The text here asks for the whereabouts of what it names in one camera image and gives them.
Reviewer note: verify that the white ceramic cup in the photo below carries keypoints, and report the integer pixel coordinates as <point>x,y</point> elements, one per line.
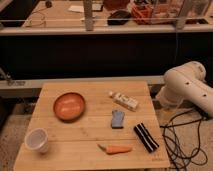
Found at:
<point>37,140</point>

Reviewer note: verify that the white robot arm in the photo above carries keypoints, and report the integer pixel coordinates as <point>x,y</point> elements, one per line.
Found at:
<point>186,82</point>

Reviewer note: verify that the orange ceramic bowl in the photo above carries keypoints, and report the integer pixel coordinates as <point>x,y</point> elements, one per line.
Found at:
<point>69,106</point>

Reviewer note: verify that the blue sponge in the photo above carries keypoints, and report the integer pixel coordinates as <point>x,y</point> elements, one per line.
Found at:
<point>117,119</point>

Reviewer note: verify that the orange toy carrot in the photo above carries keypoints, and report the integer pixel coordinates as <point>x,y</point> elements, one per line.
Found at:
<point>111,149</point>

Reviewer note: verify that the black object on bench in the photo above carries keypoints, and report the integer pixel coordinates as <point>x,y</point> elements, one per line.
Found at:
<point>119,17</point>

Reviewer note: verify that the orange crate on bench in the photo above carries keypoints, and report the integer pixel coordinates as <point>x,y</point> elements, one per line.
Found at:
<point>144,14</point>

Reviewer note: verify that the grey metal post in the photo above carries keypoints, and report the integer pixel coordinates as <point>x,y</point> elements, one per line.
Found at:
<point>88,15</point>

